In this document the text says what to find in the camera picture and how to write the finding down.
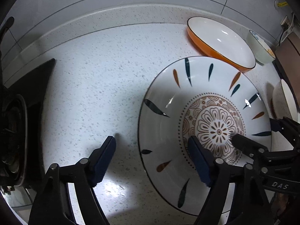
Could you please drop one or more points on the white wall socket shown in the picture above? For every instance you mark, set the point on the white wall socket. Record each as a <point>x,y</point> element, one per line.
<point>287,24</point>

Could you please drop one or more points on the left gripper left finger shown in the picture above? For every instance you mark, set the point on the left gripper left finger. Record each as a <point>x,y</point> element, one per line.
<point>52,204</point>

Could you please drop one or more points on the large patterned white plate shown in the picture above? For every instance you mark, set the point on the large patterned white plate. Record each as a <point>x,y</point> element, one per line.
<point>202,97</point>

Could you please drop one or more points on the floral pale green bowl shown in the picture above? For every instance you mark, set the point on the floral pale green bowl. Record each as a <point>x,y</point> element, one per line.
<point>261,50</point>

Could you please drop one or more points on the orange deep white plate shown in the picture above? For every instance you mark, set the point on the orange deep white plate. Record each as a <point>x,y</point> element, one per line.
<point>219,41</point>

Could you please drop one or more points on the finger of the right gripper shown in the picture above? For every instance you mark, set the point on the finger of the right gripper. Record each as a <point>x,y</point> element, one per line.
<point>247,146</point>
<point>288,128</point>

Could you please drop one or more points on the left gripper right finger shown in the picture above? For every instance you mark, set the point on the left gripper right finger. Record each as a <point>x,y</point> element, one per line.
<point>250,204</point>

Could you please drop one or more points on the black gas stove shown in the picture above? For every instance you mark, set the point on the black gas stove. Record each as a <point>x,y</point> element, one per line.
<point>21,123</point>

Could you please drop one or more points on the rose gold rice cooker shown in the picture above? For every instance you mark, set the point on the rose gold rice cooker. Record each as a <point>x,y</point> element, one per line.
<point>287,63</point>

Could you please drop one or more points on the speckled white bowl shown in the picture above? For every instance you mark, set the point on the speckled white bowl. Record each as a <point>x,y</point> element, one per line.
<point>283,101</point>

